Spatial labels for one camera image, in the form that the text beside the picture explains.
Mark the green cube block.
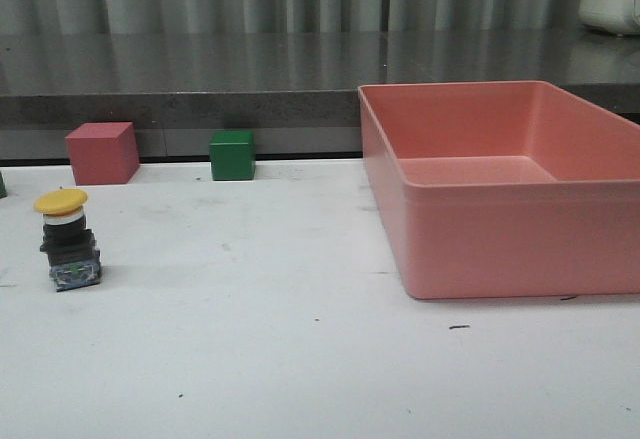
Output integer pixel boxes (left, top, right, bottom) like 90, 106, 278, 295
209, 130, 255, 181

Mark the dark green block at edge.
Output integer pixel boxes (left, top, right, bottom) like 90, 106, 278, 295
0, 172, 7, 199

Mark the yellow mushroom push button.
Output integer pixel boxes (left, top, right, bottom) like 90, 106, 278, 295
34, 188, 102, 292

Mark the pink plastic bin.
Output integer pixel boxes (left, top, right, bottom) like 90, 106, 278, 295
359, 81, 639, 299

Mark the pink cube block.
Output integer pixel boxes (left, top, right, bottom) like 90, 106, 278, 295
65, 122, 140, 185

